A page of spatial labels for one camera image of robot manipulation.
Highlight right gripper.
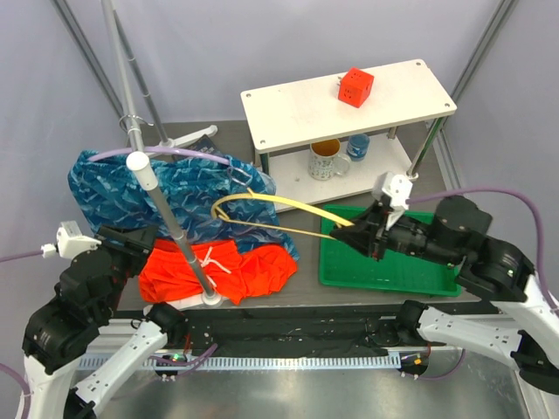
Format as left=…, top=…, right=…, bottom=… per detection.
left=330, top=196, right=460, bottom=267

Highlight orange shorts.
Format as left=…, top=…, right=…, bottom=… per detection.
left=138, top=239, right=298, bottom=305

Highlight yellow clothes hanger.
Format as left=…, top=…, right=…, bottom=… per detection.
left=210, top=189, right=355, bottom=240

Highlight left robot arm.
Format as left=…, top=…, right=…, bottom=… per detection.
left=17, top=221, right=186, bottom=418

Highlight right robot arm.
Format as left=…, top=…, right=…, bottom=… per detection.
left=330, top=195, right=558, bottom=395

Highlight blue patterned shorts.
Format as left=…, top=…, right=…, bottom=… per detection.
left=67, top=150, right=300, bottom=259

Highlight purple clothes hanger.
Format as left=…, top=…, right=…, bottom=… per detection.
left=88, top=146, right=253, bottom=186

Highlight green plastic tray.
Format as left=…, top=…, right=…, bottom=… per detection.
left=318, top=203, right=463, bottom=298

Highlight grey clothes rack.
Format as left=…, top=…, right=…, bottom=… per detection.
left=100, top=0, right=228, bottom=310

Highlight white patterned mug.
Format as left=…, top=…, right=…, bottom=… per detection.
left=307, top=139, right=351, bottom=181

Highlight blue cup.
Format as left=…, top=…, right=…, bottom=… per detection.
left=346, top=134, right=370, bottom=161

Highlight white two-tier shelf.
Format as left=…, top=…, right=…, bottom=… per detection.
left=240, top=58, right=457, bottom=204

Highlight dark blue book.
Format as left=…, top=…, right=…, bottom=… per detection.
left=187, top=134, right=223, bottom=156

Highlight red cube power socket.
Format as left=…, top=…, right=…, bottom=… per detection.
left=338, top=67, right=375, bottom=108

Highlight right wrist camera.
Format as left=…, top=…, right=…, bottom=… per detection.
left=371, top=172, right=412, bottom=230

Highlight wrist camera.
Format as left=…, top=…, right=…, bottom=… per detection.
left=371, top=172, right=412, bottom=230
left=40, top=221, right=101, bottom=259

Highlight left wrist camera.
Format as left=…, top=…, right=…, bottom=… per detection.
left=40, top=221, right=101, bottom=259

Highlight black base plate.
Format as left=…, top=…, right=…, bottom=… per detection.
left=165, top=306, right=426, bottom=358

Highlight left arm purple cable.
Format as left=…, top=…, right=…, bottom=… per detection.
left=0, top=249, right=219, bottom=416

